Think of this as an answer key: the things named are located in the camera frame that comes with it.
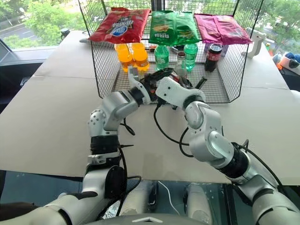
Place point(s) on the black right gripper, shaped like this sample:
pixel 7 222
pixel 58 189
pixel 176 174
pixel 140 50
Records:
pixel 187 83

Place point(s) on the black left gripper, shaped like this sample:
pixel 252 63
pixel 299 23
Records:
pixel 150 83

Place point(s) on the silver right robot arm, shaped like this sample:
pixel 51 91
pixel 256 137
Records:
pixel 206 122

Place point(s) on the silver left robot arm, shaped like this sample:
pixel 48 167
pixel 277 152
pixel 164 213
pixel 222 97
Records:
pixel 112 105

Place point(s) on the orange and white gadget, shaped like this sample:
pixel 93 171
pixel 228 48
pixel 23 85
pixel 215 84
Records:
pixel 288 63

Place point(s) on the purple chips bag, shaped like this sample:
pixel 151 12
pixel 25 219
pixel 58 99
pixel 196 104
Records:
pixel 220 28

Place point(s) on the green chips bag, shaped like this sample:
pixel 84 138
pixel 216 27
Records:
pixel 171 28

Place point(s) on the dark side desk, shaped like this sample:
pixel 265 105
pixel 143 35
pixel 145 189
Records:
pixel 18 70

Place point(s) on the grey robot torso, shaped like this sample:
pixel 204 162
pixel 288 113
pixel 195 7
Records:
pixel 150 220

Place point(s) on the dark cola bottle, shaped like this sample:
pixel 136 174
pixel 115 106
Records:
pixel 212 58

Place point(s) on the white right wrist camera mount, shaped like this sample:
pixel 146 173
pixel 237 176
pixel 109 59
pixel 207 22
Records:
pixel 171 91

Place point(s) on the white handheld device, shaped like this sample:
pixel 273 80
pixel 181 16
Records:
pixel 255 44

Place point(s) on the clear glass bottle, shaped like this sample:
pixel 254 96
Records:
pixel 181 63

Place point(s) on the red chips bag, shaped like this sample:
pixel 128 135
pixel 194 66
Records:
pixel 117 25

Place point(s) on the orange soda bottle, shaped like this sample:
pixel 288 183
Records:
pixel 123 57
pixel 141 57

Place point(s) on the green soda bottle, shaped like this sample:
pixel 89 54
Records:
pixel 191 57
pixel 161 57

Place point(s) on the black mug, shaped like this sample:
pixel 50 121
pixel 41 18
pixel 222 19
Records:
pixel 65 33

